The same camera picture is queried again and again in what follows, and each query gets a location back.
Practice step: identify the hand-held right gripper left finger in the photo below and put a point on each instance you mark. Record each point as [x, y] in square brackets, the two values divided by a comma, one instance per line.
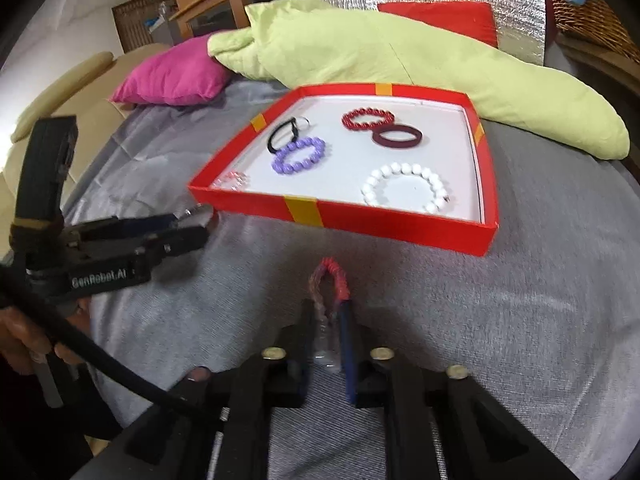
[306, 330]

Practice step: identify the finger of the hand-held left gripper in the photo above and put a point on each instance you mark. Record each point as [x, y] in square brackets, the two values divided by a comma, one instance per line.
[160, 220]
[175, 242]

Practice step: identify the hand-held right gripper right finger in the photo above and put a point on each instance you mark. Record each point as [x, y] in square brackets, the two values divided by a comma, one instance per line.
[346, 345]

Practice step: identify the red cardboard box tray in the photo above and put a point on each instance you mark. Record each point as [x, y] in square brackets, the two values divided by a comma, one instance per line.
[330, 185]

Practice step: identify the thin grey bangle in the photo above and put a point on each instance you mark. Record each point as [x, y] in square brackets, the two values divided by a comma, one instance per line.
[306, 122]

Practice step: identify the person's left hand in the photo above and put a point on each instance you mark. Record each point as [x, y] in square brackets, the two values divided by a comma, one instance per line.
[20, 332]

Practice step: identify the beige sofa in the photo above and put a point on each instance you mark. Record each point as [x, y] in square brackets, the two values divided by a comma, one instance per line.
[75, 90]

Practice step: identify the pink pillow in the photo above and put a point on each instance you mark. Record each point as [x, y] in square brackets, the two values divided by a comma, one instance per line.
[170, 75]

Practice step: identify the brown rattan screen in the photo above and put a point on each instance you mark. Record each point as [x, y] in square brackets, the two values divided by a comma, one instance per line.
[135, 25]

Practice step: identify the light green pillow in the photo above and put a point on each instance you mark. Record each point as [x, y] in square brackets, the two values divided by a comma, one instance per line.
[400, 55]

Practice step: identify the red cushion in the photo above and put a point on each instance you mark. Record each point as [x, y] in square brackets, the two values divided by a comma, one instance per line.
[450, 20]

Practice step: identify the wooden bench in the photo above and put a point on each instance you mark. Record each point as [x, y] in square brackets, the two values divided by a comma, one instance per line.
[600, 70]

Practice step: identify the wicker basket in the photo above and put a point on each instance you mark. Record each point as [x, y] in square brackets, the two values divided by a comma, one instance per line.
[595, 20]

